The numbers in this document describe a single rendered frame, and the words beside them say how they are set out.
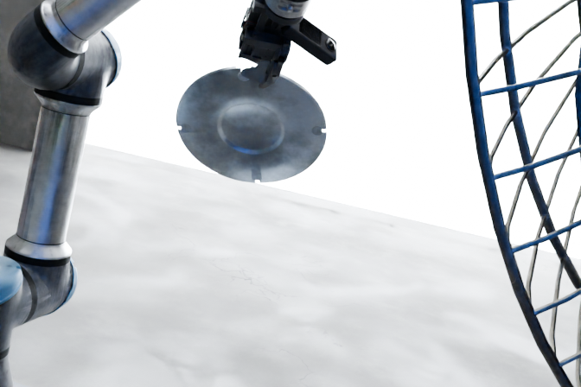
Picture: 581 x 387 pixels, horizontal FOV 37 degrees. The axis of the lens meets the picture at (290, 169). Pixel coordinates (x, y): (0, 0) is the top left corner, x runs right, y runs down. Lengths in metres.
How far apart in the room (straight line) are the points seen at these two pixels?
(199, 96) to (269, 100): 0.13
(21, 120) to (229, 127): 3.97
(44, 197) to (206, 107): 0.34
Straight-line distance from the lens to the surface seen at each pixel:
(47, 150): 1.53
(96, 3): 1.33
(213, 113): 1.64
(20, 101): 5.57
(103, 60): 1.50
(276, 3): 1.39
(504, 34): 0.34
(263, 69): 1.52
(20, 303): 1.53
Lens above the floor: 1.20
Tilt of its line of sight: 10 degrees down
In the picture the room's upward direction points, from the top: 13 degrees clockwise
